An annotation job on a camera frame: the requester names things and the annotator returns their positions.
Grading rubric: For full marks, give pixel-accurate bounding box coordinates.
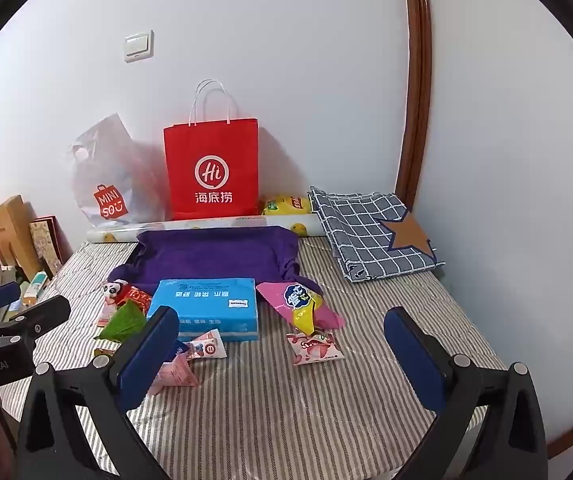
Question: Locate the white red candy packet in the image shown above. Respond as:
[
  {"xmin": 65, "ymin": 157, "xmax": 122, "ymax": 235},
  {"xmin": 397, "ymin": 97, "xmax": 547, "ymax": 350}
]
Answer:
[{"xmin": 186, "ymin": 330, "xmax": 228, "ymax": 361}]

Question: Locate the brown wooden door frame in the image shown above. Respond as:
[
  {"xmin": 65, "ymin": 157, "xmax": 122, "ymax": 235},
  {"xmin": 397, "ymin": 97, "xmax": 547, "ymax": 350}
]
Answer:
[{"xmin": 395, "ymin": 0, "xmax": 433, "ymax": 211}]

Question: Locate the striped grey bed sheet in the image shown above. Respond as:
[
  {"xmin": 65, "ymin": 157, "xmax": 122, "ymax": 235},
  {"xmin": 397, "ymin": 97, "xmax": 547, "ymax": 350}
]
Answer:
[{"xmin": 0, "ymin": 237, "xmax": 509, "ymax": 480}]

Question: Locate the blue tissue pack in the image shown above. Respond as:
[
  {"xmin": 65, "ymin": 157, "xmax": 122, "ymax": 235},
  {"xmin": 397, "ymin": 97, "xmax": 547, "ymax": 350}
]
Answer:
[{"xmin": 146, "ymin": 278, "xmax": 258, "ymax": 343}]

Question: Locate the grey checked cloth with star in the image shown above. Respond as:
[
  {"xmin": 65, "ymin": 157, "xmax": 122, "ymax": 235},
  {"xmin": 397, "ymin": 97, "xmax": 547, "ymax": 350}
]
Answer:
[{"xmin": 309, "ymin": 186, "xmax": 445, "ymax": 283}]

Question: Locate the yellow snack bag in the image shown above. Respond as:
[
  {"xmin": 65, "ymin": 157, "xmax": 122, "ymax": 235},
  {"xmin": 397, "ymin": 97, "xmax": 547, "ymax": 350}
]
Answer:
[{"xmin": 261, "ymin": 194, "xmax": 313, "ymax": 217}]

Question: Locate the pink peach snack packet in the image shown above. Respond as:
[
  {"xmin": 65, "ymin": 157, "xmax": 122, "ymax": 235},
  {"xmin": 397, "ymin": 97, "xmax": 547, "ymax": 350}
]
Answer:
[{"xmin": 147, "ymin": 357, "xmax": 200, "ymax": 396}]

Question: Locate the white green box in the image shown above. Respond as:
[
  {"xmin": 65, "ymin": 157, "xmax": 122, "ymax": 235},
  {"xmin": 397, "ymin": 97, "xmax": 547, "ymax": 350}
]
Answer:
[{"xmin": 20, "ymin": 271, "xmax": 50, "ymax": 306}]

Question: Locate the red paper bag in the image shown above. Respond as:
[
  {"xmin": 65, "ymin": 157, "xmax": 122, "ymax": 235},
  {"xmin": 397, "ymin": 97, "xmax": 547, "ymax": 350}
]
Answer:
[{"xmin": 163, "ymin": 79, "xmax": 260, "ymax": 221}]

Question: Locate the green snack packet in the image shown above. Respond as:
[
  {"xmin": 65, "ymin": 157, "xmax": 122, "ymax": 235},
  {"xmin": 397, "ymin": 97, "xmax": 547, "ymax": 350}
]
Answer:
[{"xmin": 94, "ymin": 305, "xmax": 150, "ymax": 345}]

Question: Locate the printed paper roll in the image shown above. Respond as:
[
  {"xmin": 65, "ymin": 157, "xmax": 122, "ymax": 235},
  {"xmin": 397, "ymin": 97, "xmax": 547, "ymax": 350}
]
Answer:
[{"xmin": 86, "ymin": 213, "xmax": 324, "ymax": 244}]

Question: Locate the pink and yellow snack packet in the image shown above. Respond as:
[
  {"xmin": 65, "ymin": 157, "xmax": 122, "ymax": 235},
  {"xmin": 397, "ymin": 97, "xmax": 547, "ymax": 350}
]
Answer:
[{"xmin": 256, "ymin": 281, "xmax": 347, "ymax": 336}]

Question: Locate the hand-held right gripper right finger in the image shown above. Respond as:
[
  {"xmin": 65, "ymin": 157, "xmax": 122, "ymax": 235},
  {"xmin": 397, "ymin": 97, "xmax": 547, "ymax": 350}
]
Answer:
[{"xmin": 383, "ymin": 306, "xmax": 549, "ymax": 480}]

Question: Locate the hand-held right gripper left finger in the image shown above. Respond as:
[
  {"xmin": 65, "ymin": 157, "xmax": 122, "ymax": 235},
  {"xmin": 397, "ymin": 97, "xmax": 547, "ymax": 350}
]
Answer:
[{"xmin": 14, "ymin": 305, "xmax": 182, "ymax": 480}]

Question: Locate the white light switch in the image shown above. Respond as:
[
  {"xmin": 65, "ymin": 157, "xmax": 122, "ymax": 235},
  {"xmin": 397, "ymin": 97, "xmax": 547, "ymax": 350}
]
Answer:
[{"xmin": 125, "ymin": 31, "xmax": 154, "ymax": 62}]

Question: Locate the red snack packet gold print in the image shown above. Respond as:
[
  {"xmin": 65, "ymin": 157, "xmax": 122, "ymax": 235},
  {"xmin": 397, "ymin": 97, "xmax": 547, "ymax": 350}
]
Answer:
[{"xmin": 119, "ymin": 285, "xmax": 154, "ymax": 312}]

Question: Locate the patterned book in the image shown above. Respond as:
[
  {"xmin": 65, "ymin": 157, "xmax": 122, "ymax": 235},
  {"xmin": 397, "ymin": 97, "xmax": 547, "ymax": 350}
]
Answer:
[{"xmin": 29, "ymin": 216, "xmax": 64, "ymax": 276}]

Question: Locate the white plastic shopping bag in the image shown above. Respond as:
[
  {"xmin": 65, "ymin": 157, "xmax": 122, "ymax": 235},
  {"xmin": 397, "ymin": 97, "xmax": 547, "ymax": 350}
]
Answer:
[{"xmin": 69, "ymin": 112, "xmax": 172, "ymax": 228}]

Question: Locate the pink strawberry snack packet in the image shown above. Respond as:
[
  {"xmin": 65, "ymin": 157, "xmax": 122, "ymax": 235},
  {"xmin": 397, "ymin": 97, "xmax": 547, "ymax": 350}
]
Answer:
[{"xmin": 286, "ymin": 329, "xmax": 345, "ymax": 367}]

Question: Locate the purple cloth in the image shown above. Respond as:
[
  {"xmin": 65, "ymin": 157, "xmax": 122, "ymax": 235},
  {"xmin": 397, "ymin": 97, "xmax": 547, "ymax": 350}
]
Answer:
[{"xmin": 108, "ymin": 226, "xmax": 324, "ymax": 306}]

